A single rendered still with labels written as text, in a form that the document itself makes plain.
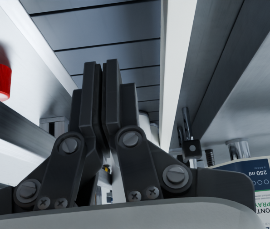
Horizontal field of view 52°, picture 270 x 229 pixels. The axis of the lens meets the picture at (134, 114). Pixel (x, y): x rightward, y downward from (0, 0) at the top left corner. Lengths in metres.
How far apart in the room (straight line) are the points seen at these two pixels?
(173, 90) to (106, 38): 0.06
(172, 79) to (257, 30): 0.09
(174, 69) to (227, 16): 0.13
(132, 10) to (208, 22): 0.12
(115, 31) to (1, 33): 0.13
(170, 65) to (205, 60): 0.19
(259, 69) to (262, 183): 0.33
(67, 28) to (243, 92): 0.21
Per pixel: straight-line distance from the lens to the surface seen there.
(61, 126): 0.48
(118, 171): 0.31
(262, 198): 0.56
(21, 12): 0.18
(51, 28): 0.18
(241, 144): 0.57
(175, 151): 0.47
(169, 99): 0.20
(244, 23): 0.27
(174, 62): 0.15
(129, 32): 0.19
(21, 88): 0.39
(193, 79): 0.39
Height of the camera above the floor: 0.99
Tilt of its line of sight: 19 degrees down
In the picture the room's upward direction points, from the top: 175 degrees clockwise
